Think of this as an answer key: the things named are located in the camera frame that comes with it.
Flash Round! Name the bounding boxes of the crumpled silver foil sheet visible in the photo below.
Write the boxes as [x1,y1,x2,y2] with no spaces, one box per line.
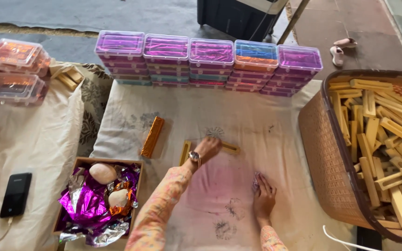
[59,220,130,247]

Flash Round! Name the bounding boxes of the person's right hand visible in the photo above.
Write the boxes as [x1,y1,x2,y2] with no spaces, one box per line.
[253,172,278,228]

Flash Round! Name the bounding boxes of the stacks of purple foil boxes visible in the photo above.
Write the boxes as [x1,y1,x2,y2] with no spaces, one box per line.
[94,30,324,98]

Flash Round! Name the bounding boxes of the brown woven plastic basket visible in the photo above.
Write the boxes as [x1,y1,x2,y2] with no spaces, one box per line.
[298,69,402,245]

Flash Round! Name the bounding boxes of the crumpled orange foil sheet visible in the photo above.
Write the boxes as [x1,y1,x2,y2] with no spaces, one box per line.
[109,181,138,217]

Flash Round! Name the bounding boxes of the black air cooler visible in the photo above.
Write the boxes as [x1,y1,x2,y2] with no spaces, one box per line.
[197,0,289,43]

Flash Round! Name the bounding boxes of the heap of purple foil sheets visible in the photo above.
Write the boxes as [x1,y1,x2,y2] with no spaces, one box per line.
[57,163,141,247]

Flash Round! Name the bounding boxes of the orange foil wrapped bar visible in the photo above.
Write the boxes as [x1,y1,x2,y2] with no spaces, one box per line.
[140,116,165,159]

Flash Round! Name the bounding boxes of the floral patterned cloth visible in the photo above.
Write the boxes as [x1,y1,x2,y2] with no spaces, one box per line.
[49,62,114,158]

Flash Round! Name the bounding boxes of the stacks of orange foil boxes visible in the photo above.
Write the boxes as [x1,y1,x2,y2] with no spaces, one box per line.
[0,20,52,107]

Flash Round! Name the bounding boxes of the black box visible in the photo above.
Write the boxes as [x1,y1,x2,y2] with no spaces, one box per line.
[356,226,384,251]

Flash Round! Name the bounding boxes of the heap of slotted wooden blocks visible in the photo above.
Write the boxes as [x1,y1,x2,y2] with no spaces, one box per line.
[328,78,402,231]

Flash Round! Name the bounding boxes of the pale round stone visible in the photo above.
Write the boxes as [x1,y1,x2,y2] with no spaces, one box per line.
[89,163,118,185]
[108,188,129,208]

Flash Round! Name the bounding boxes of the person's left hand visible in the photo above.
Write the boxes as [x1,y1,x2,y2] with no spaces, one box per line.
[194,136,223,164]

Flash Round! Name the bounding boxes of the pink slipper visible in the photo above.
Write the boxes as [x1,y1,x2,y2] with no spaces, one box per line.
[329,46,345,67]
[333,38,358,49]

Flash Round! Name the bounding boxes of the rose gold wristwatch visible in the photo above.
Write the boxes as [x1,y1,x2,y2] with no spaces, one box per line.
[188,151,202,170]

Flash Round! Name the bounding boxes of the white cord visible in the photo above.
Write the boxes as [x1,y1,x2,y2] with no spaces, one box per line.
[322,225,383,251]

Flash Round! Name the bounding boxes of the cream cloth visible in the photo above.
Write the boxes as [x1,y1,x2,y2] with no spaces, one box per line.
[0,80,85,251]

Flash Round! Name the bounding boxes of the small pile of wooden blocks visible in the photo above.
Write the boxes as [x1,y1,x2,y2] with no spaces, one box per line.
[55,68,84,92]

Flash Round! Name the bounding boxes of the grey floor mat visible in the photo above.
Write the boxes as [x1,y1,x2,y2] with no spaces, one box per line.
[0,0,236,65]

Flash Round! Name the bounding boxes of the wooden pole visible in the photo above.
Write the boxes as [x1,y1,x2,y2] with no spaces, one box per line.
[277,0,311,45]

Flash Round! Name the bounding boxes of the slotted wooden block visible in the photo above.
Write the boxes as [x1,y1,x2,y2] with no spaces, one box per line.
[179,140,192,166]
[221,141,241,155]

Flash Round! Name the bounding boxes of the black power bank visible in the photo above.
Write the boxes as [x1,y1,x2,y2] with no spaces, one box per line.
[0,172,33,219]

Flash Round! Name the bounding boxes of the brown cardboard box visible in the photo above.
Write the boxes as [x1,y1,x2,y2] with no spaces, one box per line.
[52,156,144,245]

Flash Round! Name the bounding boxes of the stained white work cloth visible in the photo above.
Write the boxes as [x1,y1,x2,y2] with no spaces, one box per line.
[64,79,357,251]

